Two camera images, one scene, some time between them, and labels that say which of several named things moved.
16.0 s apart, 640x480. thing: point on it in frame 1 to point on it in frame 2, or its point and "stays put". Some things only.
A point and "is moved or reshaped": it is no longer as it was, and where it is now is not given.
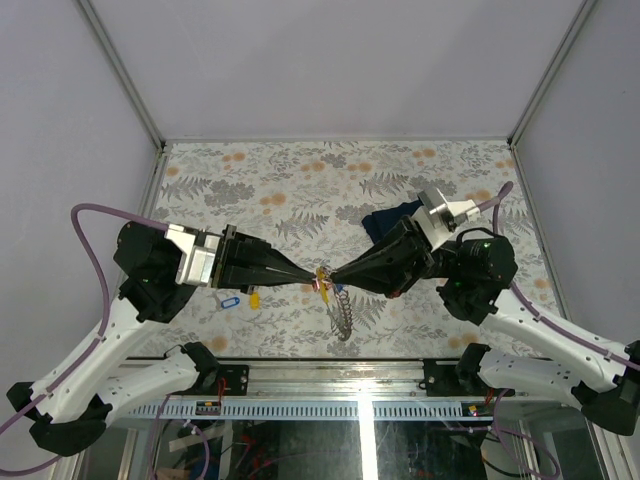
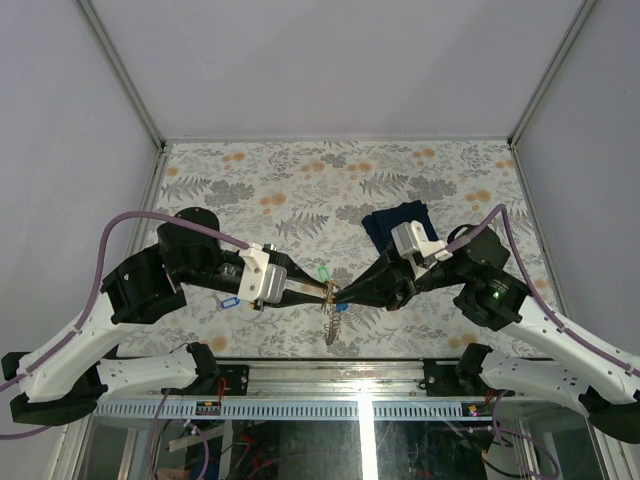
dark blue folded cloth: (378, 223) stays put
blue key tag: (227, 303) stays put
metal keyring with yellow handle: (338, 303) is moved or reshaped
